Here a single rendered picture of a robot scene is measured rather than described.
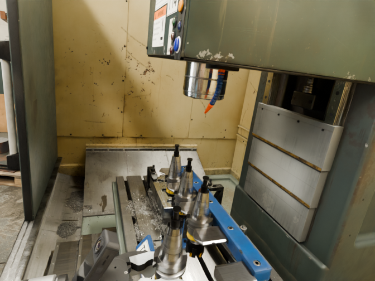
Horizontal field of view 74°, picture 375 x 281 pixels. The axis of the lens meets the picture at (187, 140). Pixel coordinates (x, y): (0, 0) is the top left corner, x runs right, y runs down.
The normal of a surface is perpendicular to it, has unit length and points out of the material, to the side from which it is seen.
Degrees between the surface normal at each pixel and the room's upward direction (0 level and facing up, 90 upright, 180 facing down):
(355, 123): 90
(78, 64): 90
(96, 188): 24
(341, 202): 90
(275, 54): 90
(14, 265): 0
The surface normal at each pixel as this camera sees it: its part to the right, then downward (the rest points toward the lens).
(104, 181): 0.24, -0.73
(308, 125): -0.94, 0.02
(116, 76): 0.33, 0.32
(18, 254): 0.12, -0.95
